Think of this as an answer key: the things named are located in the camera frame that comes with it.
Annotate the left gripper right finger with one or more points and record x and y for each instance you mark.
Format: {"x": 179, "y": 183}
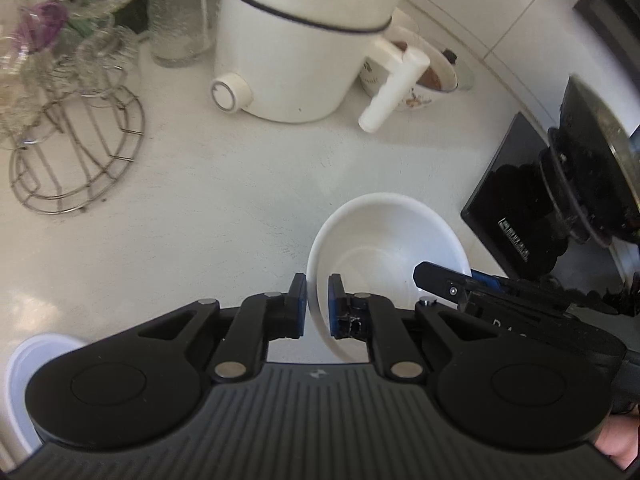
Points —
{"x": 374, "y": 320}

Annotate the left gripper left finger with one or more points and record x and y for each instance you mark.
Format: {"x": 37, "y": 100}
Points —
{"x": 246, "y": 331}

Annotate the white ceramic bowl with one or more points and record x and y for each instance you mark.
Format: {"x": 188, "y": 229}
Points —
{"x": 374, "y": 242}

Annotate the person's right hand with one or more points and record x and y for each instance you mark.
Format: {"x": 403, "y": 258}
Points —
{"x": 619, "y": 439}

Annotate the black induction cooktop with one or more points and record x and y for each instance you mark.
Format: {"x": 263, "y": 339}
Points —
{"x": 510, "y": 210}

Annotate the black frying pan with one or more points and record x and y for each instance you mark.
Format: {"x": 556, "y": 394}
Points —
{"x": 591, "y": 169}

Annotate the glass pot lid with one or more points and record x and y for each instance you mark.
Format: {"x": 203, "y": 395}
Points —
{"x": 465, "y": 75}

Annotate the floral bowl with brown food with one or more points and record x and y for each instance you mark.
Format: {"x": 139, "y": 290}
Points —
{"x": 439, "y": 79}

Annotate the white electric cooking pot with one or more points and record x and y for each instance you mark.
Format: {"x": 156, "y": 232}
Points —
{"x": 294, "y": 61}

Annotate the textured glass pitcher mug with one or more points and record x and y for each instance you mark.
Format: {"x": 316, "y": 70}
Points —
{"x": 181, "y": 31}

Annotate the wire glass drying rack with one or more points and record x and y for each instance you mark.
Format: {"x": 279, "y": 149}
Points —
{"x": 69, "y": 116}

